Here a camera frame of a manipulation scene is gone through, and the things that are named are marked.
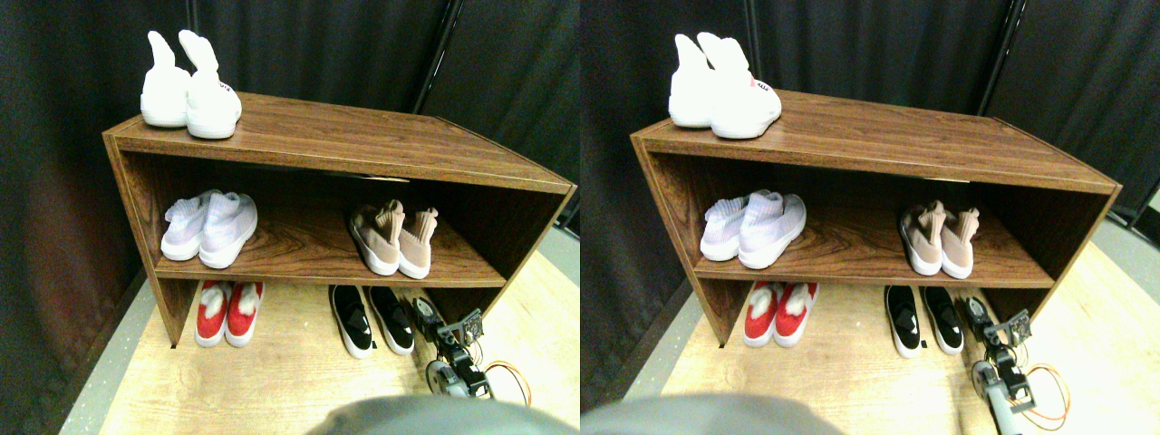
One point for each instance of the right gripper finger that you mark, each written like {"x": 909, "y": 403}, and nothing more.
{"x": 974, "y": 317}
{"x": 426, "y": 317}

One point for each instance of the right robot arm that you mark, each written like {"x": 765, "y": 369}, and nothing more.
{"x": 1001, "y": 394}
{"x": 462, "y": 379}

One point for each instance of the black curtain pole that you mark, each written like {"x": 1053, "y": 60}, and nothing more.
{"x": 438, "y": 54}
{"x": 1001, "y": 54}
{"x": 569, "y": 210}
{"x": 193, "y": 16}

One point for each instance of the red shoe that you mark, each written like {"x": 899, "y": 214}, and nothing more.
{"x": 794, "y": 319}
{"x": 761, "y": 319}
{"x": 243, "y": 319}
{"x": 211, "y": 319}

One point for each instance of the brown shoe rack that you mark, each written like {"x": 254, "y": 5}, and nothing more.
{"x": 362, "y": 136}
{"x": 897, "y": 136}

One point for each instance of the white shoe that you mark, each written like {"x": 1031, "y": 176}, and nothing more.
{"x": 165, "y": 100}
{"x": 212, "y": 113}
{"x": 745, "y": 113}
{"x": 691, "y": 100}

